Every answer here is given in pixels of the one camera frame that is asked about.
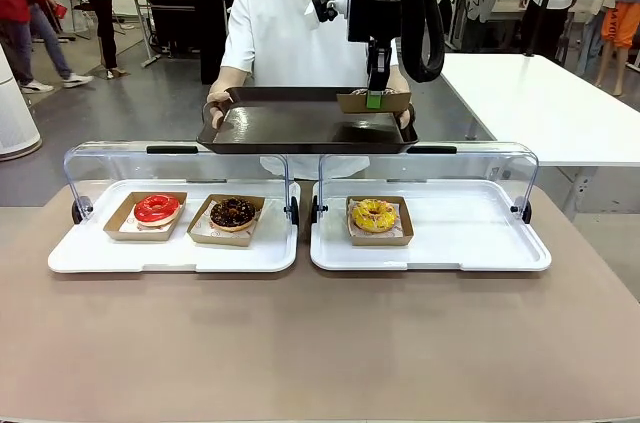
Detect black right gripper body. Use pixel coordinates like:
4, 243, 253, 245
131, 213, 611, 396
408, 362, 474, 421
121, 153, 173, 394
346, 0, 402, 43

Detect dark brown serving tray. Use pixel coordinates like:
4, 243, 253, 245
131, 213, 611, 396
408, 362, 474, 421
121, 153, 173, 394
196, 86, 420, 155

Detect white printed paper liner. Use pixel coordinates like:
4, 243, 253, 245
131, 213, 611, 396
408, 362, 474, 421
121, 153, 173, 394
122, 200, 184, 233
194, 198, 264, 235
348, 197, 407, 237

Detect red glazed donut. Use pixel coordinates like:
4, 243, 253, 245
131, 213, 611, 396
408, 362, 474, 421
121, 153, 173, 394
103, 191, 189, 243
133, 193, 181, 222

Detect person's right forearm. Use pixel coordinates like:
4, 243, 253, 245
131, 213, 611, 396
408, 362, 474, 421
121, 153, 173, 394
208, 66, 254, 100

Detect person's left forearm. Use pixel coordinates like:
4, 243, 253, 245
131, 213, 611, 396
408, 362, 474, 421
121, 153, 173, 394
387, 62, 407, 93

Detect person in white shirt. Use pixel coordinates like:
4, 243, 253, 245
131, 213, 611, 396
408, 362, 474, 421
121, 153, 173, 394
219, 0, 401, 182

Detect yellow glazed donut in box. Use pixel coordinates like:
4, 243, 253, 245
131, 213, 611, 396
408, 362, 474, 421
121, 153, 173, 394
345, 195, 415, 248

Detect chocolate donut with nuts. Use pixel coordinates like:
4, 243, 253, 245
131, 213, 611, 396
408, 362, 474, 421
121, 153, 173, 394
209, 197, 256, 233

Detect chocolate donut in box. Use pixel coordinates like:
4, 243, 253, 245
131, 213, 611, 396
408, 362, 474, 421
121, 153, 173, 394
186, 194, 266, 249

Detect person's left hand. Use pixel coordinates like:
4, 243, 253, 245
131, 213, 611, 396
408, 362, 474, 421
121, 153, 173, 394
396, 102, 417, 128

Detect person's right hand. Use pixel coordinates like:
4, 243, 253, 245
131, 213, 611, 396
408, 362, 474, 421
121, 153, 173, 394
205, 89, 235, 130

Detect clear plastic display lid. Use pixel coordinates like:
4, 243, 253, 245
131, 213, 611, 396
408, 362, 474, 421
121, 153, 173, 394
318, 141, 540, 222
63, 141, 291, 224

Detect grey printed apron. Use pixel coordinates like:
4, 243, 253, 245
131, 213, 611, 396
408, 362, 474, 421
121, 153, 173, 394
464, 0, 506, 52

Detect black lid hinge knob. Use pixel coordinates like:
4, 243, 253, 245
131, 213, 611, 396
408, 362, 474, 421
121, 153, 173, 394
72, 196, 94, 225
510, 196, 533, 225
310, 195, 329, 224

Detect dark hanging clothes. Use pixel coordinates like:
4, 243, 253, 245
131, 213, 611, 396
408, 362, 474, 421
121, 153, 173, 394
192, 0, 241, 85

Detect white plastic display tray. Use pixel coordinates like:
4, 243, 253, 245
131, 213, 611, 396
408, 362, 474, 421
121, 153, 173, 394
48, 178, 301, 274
309, 178, 553, 273

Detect black stand pole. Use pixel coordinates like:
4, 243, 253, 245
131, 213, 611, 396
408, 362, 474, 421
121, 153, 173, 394
522, 0, 561, 60

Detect large white table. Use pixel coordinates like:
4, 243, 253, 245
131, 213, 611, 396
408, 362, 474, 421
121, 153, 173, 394
439, 52, 640, 169

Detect mannequin with orange shorts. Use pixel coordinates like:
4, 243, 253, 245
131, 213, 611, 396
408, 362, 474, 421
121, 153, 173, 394
592, 0, 640, 97

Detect white cylindrical air purifier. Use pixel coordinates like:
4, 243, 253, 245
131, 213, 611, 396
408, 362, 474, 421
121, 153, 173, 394
0, 45, 44, 162

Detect black corrugated cable hose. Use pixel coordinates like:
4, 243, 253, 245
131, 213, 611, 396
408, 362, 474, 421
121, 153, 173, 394
399, 0, 446, 85

